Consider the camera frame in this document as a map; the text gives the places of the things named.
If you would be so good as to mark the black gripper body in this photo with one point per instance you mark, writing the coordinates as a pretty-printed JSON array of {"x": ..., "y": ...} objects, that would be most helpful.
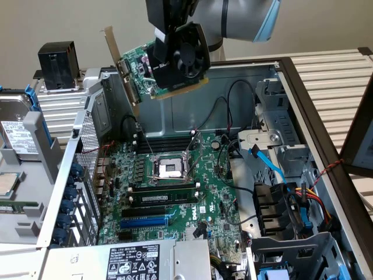
[{"x": 172, "y": 11}]

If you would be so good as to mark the green graphics card black cooler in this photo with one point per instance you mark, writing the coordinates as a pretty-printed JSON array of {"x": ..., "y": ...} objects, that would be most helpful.
[{"x": 137, "y": 70}]

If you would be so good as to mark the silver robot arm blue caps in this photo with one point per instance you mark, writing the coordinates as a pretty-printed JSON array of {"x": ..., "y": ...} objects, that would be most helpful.
[{"x": 239, "y": 17}]

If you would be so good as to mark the open grey PC case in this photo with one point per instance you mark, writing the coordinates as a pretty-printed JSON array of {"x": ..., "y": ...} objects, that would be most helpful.
[{"x": 204, "y": 108}]

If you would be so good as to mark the thin steel locking lever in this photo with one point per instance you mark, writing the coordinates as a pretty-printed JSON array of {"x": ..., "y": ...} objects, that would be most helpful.
[{"x": 149, "y": 146}]

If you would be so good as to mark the silver coin battery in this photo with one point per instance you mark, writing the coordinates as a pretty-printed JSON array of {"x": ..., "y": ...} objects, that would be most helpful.
[{"x": 215, "y": 145}]

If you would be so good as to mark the black plastic block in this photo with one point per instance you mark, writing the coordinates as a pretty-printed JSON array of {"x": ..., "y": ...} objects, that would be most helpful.
[{"x": 55, "y": 64}]

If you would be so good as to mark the silver CPU socket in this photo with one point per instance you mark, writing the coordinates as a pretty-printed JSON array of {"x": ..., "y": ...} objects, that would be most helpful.
[{"x": 170, "y": 169}]

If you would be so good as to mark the grey metal drive cage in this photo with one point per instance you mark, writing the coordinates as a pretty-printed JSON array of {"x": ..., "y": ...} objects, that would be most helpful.
[{"x": 262, "y": 138}]

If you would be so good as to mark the black RAM slot white latches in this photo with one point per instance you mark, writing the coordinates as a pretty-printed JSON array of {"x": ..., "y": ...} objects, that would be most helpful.
[{"x": 163, "y": 185}]

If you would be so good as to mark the hard drive in grey caddy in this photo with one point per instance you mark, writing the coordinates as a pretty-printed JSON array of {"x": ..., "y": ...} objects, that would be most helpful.
[{"x": 30, "y": 93}]

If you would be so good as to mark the blue round slot latch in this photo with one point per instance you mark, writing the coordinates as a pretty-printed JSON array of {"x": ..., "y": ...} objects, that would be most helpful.
[
  {"x": 63, "y": 221},
  {"x": 67, "y": 206},
  {"x": 77, "y": 169},
  {"x": 59, "y": 236},
  {"x": 71, "y": 181},
  {"x": 70, "y": 193}
]

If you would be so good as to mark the green motherboard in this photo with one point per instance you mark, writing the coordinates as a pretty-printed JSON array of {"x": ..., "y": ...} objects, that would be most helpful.
[{"x": 224, "y": 192}]

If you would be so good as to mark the silver hard disk drive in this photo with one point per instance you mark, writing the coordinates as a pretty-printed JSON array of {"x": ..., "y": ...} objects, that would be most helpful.
[{"x": 14, "y": 108}]

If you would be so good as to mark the long black expansion slot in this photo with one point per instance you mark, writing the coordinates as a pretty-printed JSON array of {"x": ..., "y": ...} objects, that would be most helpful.
[{"x": 142, "y": 212}]

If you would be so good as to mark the blue expansion slot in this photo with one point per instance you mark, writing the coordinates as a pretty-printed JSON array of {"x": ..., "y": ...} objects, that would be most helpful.
[{"x": 142, "y": 223}]

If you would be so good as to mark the grey parts rack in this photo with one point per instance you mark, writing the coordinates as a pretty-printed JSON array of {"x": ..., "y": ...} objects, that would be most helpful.
[{"x": 29, "y": 175}]

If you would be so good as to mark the black plastic fan shroud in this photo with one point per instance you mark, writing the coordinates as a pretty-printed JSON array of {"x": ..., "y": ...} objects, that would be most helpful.
[{"x": 271, "y": 204}]

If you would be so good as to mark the short black expansion slot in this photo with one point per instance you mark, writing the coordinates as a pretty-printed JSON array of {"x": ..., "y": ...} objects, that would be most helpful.
[{"x": 124, "y": 236}]

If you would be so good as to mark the black table end cap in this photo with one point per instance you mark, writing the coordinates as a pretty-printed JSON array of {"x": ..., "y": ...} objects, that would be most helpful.
[{"x": 365, "y": 51}]

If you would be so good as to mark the silver CPU chip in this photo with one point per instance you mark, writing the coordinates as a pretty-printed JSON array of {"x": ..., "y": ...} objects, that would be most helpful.
[{"x": 8, "y": 183}]

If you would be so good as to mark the loose green RAM stick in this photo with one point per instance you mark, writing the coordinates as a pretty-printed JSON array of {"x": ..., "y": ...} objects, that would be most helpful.
[{"x": 17, "y": 203}]

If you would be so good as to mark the silver power supply unit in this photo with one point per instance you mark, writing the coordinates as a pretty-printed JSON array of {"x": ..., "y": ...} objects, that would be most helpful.
[{"x": 87, "y": 259}]

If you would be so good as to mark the dark framed panel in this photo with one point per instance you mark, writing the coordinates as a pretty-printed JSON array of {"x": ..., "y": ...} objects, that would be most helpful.
[{"x": 354, "y": 167}]

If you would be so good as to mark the blue plastic drive latch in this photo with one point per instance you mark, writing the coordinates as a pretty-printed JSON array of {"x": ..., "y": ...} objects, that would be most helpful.
[{"x": 306, "y": 224}]

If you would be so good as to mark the grey metal disk bay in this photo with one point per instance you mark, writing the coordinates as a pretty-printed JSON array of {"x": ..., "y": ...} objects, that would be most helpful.
[{"x": 291, "y": 242}]

